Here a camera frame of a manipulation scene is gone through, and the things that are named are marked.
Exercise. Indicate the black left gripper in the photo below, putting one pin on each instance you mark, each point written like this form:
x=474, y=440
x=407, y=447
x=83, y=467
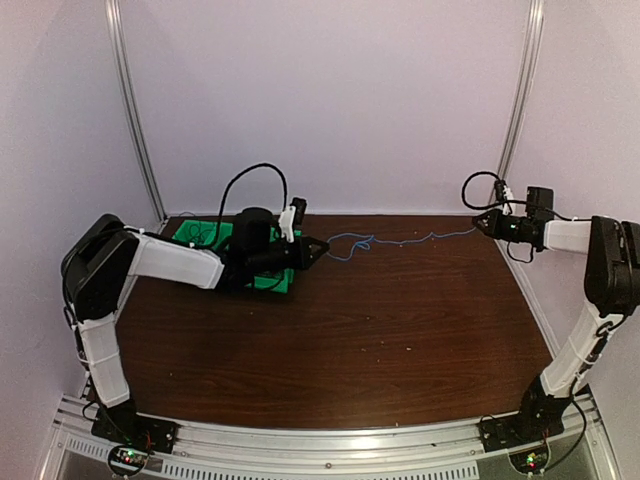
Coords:
x=303, y=259

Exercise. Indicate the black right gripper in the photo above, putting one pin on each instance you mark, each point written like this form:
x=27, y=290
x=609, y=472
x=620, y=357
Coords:
x=495, y=220

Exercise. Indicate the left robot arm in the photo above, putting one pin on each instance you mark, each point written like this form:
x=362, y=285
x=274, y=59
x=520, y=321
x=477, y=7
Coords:
x=97, y=267

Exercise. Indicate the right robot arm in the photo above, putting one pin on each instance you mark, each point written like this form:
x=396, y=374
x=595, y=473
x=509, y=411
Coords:
x=611, y=290

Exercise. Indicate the green plastic bin right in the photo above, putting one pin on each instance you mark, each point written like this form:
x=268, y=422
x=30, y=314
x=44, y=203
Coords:
x=258, y=258

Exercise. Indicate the green plastic bin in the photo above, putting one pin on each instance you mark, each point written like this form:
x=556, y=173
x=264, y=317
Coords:
x=258, y=258
x=198, y=232
x=227, y=232

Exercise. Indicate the green plastic bin middle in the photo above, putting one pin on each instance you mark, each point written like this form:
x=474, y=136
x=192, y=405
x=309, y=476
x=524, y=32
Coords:
x=227, y=232

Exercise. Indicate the green plastic bin left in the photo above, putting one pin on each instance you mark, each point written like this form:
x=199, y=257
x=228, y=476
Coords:
x=198, y=232

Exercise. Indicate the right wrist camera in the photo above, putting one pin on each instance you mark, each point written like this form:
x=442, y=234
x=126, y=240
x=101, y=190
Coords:
x=503, y=196

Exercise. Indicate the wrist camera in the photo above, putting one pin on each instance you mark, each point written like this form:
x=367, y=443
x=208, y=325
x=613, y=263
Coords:
x=503, y=196
x=291, y=218

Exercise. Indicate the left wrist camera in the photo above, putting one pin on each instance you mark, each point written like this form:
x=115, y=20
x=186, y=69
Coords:
x=291, y=218

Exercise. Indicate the right aluminium frame post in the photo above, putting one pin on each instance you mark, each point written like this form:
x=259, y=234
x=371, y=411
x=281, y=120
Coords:
x=529, y=59

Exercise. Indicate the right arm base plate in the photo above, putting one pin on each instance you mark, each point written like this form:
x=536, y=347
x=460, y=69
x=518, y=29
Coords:
x=516, y=430

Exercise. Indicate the aluminium front rail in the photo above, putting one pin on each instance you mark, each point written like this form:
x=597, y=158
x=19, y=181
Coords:
x=449, y=450

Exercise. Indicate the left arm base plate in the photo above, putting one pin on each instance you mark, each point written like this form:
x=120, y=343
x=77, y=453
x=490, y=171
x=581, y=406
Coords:
x=142, y=433

